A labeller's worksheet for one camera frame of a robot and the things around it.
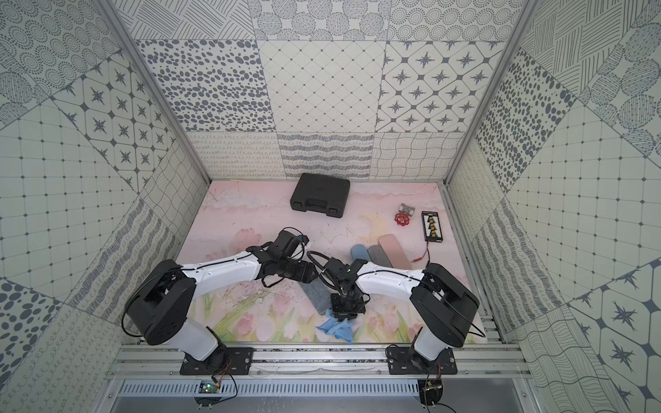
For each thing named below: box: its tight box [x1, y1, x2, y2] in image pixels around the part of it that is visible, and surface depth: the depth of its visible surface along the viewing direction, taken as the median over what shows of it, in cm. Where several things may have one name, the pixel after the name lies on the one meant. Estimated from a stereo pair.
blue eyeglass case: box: [350, 244, 371, 262], surface depth 98 cm
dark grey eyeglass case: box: [297, 277, 340, 316], surface depth 86 cm
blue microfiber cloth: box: [315, 318, 354, 344], surface depth 77 cm
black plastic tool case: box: [290, 172, 351, 218], surface depth 112 cm
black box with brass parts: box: [420, 210, 444, 243], surface depth 106 cm
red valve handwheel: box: [394, 212, 410, 227], surface depth 106 cm
